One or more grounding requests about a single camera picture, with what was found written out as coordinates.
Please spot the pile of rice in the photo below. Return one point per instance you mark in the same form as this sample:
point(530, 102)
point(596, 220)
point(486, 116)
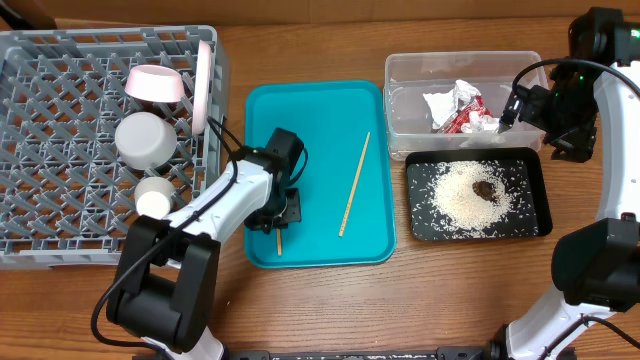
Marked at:
point(443, 205)

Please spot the teal plastic tray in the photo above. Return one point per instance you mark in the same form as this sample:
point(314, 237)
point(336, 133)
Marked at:
point(332, 119)

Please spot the white napkin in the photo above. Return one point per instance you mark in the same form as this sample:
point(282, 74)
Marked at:
point(442, 106)

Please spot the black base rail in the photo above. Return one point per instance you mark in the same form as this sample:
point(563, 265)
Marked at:
point(443, 353)

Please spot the grey dishwasher rack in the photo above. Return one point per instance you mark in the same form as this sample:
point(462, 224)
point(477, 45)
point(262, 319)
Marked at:
point(67, 198)

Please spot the large white plate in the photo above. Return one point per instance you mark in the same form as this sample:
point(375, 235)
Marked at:
point(201, 88)

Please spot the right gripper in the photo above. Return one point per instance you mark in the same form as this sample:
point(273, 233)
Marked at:
point(526, 105)

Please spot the red snack wrapper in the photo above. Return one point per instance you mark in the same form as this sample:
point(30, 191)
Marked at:
point(463, 116)

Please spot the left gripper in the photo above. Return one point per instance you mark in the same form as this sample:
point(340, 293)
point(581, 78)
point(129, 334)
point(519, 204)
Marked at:
point(260, 223)

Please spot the clear plastic bin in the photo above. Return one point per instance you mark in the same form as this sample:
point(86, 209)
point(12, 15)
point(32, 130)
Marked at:
point(410, 76)

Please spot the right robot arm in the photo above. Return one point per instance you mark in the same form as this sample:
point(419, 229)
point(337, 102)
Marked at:
point(595, 270)

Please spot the white bowl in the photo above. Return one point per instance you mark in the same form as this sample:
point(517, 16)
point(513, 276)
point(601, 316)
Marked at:
point(144, 140)

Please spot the black tray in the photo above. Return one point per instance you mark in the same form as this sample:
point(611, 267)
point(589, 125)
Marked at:
point(527, 155)

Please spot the white paper cup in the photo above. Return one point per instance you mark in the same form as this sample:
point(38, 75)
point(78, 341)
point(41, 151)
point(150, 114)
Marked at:
point(153, 197)

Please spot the small pink bowl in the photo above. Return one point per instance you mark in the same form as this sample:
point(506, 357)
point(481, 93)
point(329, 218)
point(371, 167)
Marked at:
point(155, 83)

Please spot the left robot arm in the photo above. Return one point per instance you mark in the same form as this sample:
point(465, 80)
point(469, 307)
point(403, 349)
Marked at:
point(165, 281)

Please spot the brown food scrap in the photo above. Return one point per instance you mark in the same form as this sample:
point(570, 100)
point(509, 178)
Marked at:
point(485, 190)

